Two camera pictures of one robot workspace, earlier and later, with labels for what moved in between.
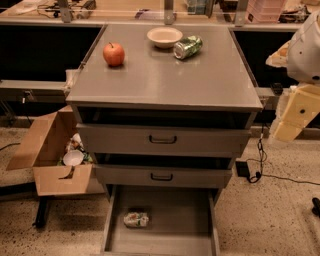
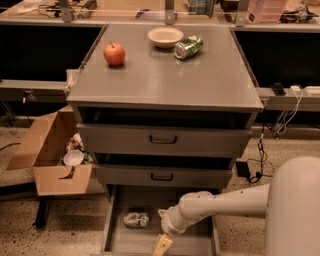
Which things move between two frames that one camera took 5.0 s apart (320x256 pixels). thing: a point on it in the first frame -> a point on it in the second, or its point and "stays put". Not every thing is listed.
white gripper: (304, 58) -> (168, 224)
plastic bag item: (137, 219) stays put
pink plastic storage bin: (264, 11) stays put
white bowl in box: (73, 157) stays put
